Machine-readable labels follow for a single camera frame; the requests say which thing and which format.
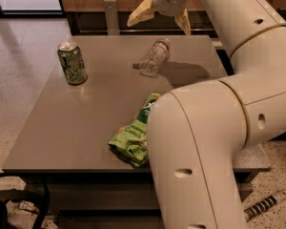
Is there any grey table base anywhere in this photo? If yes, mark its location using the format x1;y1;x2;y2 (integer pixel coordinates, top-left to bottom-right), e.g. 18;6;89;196
19;165;257;229

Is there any green soda can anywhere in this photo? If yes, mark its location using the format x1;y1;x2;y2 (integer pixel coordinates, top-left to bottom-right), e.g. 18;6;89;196
57;41;88;85

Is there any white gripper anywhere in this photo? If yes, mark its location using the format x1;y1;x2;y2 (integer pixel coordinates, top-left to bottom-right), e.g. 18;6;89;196
127;0;191;35

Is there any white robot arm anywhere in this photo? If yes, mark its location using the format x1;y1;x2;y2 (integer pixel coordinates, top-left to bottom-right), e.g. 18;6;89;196
128;0;286;229

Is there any left metal bracket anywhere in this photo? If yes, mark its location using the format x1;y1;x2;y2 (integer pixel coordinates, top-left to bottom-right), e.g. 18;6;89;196
104;0;120;35

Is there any green chips bag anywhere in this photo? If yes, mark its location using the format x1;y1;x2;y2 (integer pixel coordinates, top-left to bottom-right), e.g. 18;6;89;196
109;93;161;167

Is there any black chair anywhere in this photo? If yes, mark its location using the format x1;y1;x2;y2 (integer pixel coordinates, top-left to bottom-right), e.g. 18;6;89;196
0;173;51;229

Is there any clear plastic water bottle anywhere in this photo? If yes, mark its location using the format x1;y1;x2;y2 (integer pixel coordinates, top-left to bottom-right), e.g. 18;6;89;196
139;38;171;78

